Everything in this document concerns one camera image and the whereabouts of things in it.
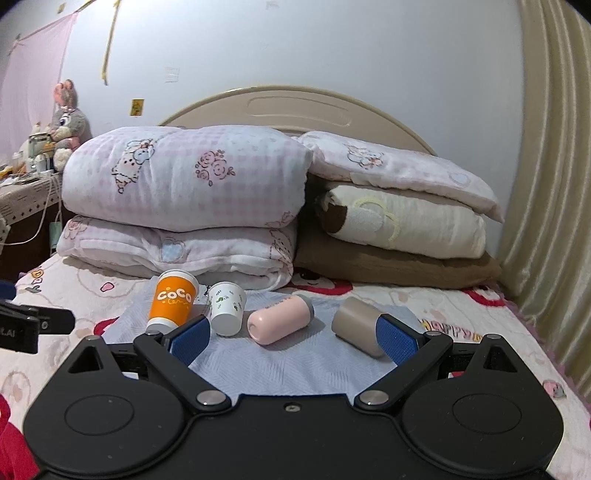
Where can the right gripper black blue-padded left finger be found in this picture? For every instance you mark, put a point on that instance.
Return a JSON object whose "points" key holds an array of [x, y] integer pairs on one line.
{"points": [[169, 357]]}

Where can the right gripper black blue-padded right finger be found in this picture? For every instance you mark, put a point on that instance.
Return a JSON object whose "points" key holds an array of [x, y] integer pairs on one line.
{"points": [[417, 357]]}

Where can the beige cup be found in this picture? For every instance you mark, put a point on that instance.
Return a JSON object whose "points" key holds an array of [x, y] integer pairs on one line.
{"points": [[355, 322]]}

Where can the orange coco paper cup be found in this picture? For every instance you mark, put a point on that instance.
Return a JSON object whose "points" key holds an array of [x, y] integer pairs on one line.
{"points": [[172, 301]]}

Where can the white patterned paper cup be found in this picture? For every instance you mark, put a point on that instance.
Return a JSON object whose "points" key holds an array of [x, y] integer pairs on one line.
{"points": [[226, 306]]}

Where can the pink cup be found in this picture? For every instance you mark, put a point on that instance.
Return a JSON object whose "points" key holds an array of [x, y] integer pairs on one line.
{"points": [[273, 323]]}

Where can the patterned bed sheet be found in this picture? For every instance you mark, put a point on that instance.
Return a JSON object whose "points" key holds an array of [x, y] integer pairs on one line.
{"points": [[97, 297]]}

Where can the light blue cloth mat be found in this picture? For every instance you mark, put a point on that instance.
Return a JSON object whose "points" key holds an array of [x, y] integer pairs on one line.
{"points": [[310, 361]]}

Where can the brown pillow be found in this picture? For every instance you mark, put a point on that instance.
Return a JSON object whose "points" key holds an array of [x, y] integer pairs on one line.
{"points": [[320, 253]]}

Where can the pink floral folded blanket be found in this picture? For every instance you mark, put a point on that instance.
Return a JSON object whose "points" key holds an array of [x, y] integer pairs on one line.
{"points": [[253, 258]]}

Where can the cream embroidered pillow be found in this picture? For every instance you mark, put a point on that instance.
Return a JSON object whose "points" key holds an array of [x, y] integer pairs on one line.
{"points": [[402, 220]]}

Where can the red cloth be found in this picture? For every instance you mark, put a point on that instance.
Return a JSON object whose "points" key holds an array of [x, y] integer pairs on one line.
{"points": [[16, 461]]}

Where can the cluttered bedside table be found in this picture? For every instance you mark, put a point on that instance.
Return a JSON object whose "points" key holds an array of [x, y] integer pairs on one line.
{"points": [[30, 202]]}

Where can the beige curtain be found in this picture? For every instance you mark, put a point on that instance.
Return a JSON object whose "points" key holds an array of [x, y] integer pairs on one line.
{"points": [[545, 245]]}

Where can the pink checked folded quilt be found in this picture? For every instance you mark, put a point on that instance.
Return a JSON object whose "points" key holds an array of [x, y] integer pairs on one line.
{"points": [[181, 180]]}

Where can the grey plush rabbit toy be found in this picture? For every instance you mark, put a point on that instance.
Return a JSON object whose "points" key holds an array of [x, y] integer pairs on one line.
{"points": [[69, 127]]}

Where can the pink white pillow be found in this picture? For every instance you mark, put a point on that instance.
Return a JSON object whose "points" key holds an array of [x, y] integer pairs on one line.
{"points": [[339, 158]]}

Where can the pink mosquito net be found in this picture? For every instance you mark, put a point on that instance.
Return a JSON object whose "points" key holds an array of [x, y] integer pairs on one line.
{"points": [[34, 67]]}

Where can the beige bed headboard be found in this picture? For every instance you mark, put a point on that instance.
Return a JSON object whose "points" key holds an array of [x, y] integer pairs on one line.
{"points": [[298, 109]]}

